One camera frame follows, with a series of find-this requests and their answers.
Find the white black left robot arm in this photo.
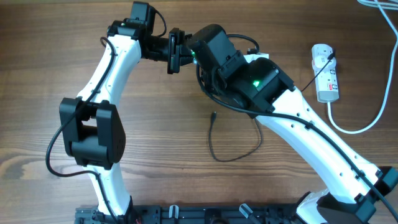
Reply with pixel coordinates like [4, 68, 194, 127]
[59, 1, 193, 223]

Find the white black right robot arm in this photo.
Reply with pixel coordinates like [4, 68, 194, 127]
[186, 24, 397, 223]

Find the white power strip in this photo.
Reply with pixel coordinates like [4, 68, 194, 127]
[312, 44, 339, 103]

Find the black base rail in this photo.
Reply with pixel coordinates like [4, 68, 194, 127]
[74, 203, 299, 224]

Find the white power strip cord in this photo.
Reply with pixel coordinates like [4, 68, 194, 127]
[326, 0, 398, 135]

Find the white cables top right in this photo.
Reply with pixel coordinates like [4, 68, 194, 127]
[356, 0, 398, 11]

